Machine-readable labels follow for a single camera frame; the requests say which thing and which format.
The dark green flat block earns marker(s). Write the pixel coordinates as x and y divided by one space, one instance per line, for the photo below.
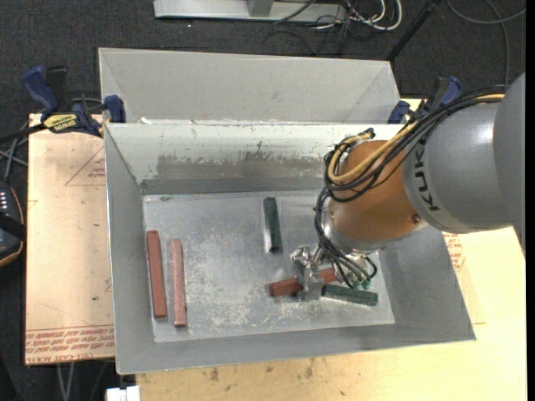
272 224
351 295

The red-brown block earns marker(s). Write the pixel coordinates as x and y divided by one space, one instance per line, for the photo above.
284 286
178 282
156 274

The grey metal bin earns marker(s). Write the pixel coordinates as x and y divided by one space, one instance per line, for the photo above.
234 240

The brown cardboard board, red print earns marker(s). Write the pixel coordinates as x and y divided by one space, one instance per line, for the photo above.
67 240

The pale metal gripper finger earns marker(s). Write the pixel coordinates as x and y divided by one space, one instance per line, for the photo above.
302 261
310 291

